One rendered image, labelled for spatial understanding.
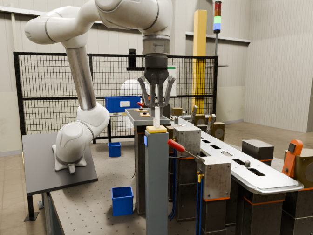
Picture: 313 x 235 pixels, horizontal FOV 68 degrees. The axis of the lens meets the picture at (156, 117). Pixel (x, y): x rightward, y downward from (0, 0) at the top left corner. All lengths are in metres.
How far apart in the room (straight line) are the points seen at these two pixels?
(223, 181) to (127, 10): 0.56
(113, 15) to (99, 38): 4.40
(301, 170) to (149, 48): 0.65
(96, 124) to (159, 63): 0.80
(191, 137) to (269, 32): 6.58
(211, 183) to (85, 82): 0.87
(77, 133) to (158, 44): 0.77
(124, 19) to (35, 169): 1.12
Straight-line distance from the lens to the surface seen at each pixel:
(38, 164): 1.55
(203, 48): 2.53
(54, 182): 1.49
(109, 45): 5.06
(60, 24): 1.03
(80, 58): 1.28
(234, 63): 7.31
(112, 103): 2.07
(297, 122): 6.93
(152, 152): 0.78
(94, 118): 1.43
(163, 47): 0.75
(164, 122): 0.88
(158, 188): 0.83
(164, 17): 0.74
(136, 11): 0.63
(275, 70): 7.18
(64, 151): 1.39
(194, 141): 0.99
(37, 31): 1.11
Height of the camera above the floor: 1.32
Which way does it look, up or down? 9 degrees down
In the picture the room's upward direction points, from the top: straight up
